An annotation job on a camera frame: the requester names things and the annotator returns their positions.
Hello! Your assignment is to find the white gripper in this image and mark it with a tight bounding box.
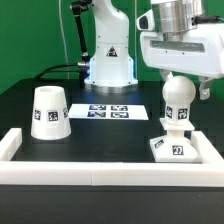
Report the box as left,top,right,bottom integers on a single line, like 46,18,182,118
139,23,224,101

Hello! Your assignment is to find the white lamp bulb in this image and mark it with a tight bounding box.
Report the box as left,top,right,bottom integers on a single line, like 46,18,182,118
162,76,196,125

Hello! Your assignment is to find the white lamp base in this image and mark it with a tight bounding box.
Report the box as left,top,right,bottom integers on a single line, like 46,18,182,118
150,118,201,163

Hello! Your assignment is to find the white lamp shade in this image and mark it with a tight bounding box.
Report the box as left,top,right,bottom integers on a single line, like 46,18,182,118
31,86,71,140

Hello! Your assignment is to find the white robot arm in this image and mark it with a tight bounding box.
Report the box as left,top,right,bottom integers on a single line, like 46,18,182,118
84,0,224,99

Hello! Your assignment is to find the white marker sheet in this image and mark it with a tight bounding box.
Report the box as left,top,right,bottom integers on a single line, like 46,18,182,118
69,104,148,120

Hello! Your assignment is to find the white U-shaped fence frame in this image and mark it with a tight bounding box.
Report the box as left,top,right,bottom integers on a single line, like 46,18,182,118
0,128,224,187

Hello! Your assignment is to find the black cable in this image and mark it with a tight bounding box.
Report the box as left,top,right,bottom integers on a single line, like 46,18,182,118
33,62,91,81

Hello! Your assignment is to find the white hanging cable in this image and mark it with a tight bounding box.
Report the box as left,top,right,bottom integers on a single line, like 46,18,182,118
57,0,71,80

